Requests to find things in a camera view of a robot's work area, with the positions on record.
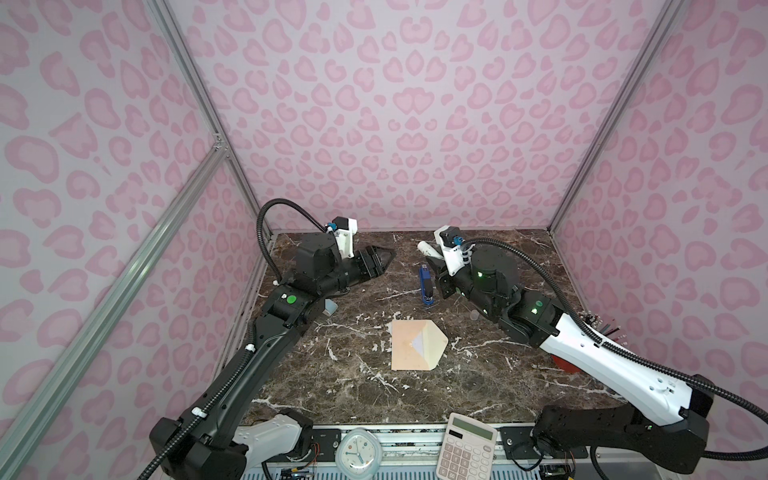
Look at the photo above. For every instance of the white calculator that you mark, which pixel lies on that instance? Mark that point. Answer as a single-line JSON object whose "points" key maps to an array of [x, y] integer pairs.
{"points": [[467, 450]]}

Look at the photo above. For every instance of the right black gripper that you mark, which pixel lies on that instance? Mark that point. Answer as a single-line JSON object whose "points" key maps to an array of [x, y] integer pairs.
{"points": [[442, 276]]}

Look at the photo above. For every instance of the light blue box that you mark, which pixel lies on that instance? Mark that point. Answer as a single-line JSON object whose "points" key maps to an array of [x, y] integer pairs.
{"points": [[330, 307]]}

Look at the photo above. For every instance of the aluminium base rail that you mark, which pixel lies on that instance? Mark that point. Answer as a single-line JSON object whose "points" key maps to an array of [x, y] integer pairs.
{"points": [[410, 451]]}

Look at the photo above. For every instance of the beige envelope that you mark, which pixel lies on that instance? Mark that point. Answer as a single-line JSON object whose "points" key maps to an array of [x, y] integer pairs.
{"points": [[403, 357]]}

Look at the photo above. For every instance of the white round clock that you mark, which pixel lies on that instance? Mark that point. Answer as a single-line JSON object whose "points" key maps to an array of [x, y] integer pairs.
{"points": [[359, 455]]}

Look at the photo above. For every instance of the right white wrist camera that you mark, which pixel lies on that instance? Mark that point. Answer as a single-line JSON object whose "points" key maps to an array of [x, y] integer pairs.
{"points": [[450, 240]]}

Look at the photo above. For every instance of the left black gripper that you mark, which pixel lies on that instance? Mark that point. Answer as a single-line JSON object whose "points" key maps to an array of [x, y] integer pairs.
{"points": [[374, 269]]}

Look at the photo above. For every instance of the white glue stick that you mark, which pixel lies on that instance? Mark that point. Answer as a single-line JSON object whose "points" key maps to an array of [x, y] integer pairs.
{"points": [[429, 251]]}

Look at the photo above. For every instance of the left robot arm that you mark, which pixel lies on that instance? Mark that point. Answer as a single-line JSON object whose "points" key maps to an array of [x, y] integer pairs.
{"points": [[207, 441]]}

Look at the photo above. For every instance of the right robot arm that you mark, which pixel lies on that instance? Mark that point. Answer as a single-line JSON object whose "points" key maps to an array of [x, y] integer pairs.
{"points": [[662, 418]]}

